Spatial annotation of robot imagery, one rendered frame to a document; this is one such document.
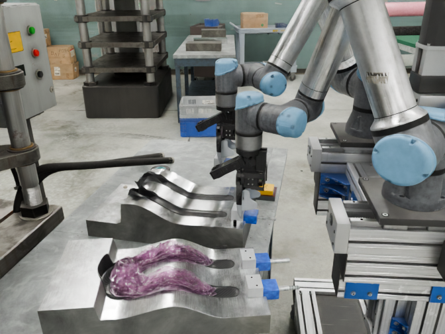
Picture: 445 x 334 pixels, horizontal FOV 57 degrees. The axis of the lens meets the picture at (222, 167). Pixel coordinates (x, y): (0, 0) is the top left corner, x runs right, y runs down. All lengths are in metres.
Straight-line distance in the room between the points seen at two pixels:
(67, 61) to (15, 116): 6.34
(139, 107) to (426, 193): 4.44
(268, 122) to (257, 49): 6.62
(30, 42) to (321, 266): 1.90
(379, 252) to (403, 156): 0.32
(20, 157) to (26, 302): 0.50
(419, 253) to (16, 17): 1.48
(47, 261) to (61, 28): 7.02
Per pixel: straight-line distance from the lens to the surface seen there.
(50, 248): 1.38
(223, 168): 1.17
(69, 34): 8.11
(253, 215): 1.23
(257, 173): 1.14
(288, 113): 1.03
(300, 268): 2.53
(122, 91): 5.21
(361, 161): 1.55
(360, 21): 0.90
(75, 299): 0.99
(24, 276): 1.29
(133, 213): 1.28
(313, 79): 1.11
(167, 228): 1.26
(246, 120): 1.09
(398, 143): 0.88
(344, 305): 2.02
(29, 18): 1.75
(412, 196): 1.07
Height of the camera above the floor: 1.54
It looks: 24 degrees down
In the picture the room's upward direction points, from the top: straight up
